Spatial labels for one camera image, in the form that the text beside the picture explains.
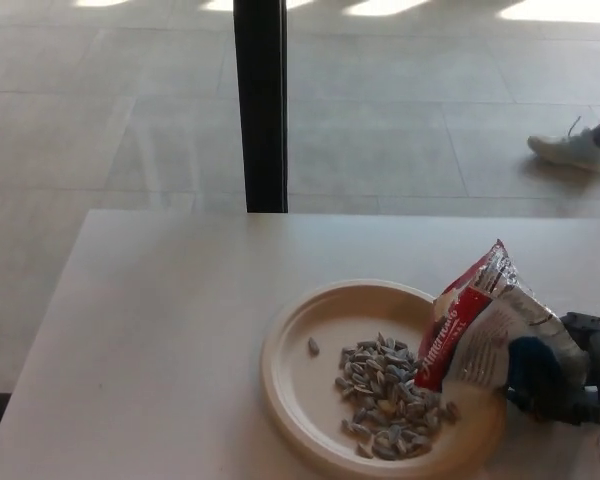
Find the white sneaker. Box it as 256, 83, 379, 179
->
526, 116, 600, 176

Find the red white sunflower seed bag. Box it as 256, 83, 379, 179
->
411, 238, 589, 404

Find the black vertical window post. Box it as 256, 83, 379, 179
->
232, 0, 290, 214

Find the pile of sunflower seeds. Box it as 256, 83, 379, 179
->
334, 333, 462, 461

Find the beige round paper plate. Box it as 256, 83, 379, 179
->
259, 278, 510, 477

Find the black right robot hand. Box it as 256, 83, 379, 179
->
503, 311, 600, 427

